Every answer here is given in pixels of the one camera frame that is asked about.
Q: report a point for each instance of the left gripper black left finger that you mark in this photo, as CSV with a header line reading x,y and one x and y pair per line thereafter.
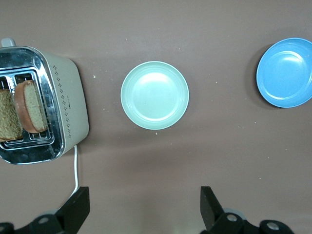
x,y
73,212

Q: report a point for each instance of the beige and chrome toaster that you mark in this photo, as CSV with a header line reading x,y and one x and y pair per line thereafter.
x,y
68,102

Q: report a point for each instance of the mint green plate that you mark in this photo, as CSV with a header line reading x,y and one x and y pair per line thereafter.
x,y
154,95

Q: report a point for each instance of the blue plate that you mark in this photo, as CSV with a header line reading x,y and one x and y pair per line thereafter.
x,y
284,73

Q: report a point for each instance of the brown bread slice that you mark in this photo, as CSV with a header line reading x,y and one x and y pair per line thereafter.
x,y
31,108
7,115

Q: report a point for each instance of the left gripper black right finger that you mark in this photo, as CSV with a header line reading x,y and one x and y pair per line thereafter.
x,y
210,212

